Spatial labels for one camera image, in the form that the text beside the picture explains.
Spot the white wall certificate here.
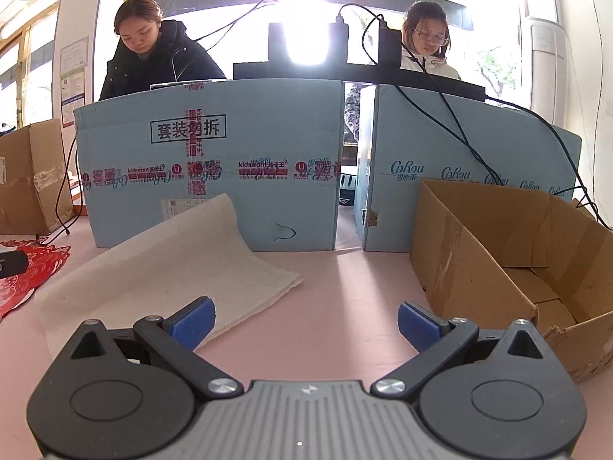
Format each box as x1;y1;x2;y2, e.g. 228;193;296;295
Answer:
60;36;90;76

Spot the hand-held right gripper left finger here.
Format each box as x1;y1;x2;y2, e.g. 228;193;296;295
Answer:
55;296;243;399

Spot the white fabric shopping bag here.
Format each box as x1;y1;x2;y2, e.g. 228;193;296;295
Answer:
33;194;303;362

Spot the black power box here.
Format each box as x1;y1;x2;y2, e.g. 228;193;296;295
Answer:
378;26;402;69

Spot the black lamp panel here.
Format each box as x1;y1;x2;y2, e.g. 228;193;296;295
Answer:
268;21;350;65

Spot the red paper cutting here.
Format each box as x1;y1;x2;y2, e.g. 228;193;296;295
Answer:
0;236;72;322

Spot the black lamp cable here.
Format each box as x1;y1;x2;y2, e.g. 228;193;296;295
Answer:
172;0;279;82

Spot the wall poster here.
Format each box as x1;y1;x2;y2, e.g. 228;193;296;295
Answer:
60;68;86;106

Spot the large taped blue cardboard box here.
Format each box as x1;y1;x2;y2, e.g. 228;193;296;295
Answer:
73;79;344;252

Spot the white air conditioner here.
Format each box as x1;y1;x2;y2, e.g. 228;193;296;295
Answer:
524;16;573;128

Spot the brown cardboard box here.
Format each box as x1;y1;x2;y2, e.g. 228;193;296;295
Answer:
409;178;613;384
0;119;75;235

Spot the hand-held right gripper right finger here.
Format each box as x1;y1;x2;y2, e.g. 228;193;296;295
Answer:
371;301;561;399

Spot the black shelf bar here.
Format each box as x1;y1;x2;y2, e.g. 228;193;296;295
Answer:
233;61;487;102

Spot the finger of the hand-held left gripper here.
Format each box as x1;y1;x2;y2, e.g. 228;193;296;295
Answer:
0;250;28;279

